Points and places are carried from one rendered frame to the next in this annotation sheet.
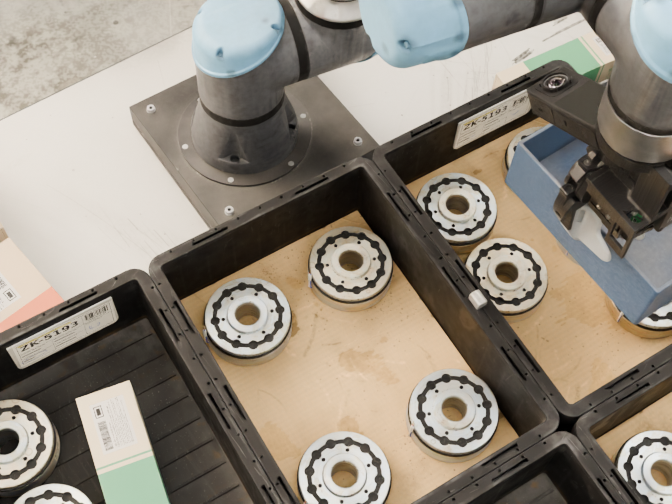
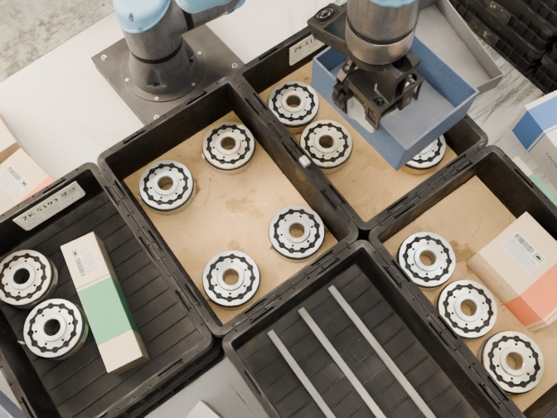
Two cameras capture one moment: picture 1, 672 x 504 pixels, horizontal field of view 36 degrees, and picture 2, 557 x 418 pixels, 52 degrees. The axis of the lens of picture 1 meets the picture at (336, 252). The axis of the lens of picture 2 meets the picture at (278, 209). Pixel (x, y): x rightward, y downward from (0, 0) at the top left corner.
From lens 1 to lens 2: 0.18 m
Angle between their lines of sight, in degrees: 8
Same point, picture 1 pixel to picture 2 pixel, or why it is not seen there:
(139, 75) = (98, 36)
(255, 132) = (166, 66)
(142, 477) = (104, 290)
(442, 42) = not seen: outside the picture
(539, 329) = (349, 175)
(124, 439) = (92, 269)
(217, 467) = (155, 279)
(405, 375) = (267, 211)
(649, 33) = not seen: outside the picture
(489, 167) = not seen: hidden behind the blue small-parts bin
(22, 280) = (31, 173)
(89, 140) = (70, 81)
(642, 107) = (366, 25)
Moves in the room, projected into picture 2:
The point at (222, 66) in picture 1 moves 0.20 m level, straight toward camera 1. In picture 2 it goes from (134, 25) to (147, 114)
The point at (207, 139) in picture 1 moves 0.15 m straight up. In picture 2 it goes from (138, 74) to (119, 29)
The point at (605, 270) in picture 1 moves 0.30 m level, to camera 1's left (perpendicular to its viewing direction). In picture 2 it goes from (375, 137) to (172, 141)
